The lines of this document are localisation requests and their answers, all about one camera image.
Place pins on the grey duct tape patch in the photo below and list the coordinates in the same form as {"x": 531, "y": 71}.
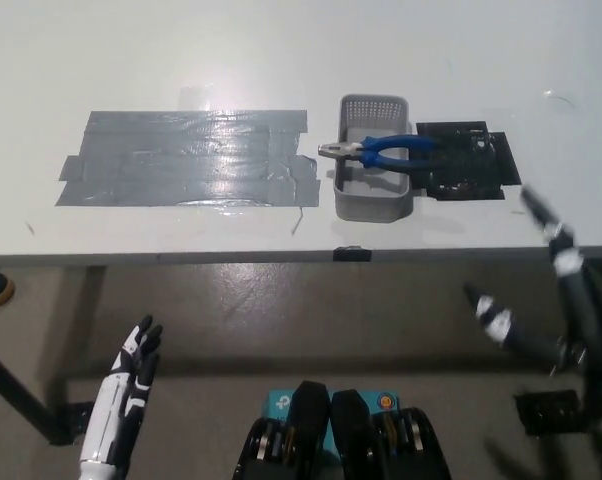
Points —
{"x": 156, "y": 160}

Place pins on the small black tape strip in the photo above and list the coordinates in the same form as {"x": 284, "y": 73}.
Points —
{"x": 352, "y": 254}

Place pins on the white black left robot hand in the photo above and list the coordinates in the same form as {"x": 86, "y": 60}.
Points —
{"x": 113, "y": 400}

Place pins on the grey plastic basket container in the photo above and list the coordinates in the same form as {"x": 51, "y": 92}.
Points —
{"x": 371, "y": 207}

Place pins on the black metal table leg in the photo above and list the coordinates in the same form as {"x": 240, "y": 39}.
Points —
{"x": 16, "y": 395}

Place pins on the teal cardboard box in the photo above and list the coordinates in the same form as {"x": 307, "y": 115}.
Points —
{"x": 280, "y": 401}

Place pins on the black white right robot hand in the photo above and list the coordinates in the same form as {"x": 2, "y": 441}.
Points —
{"x": 576, "y": 310}

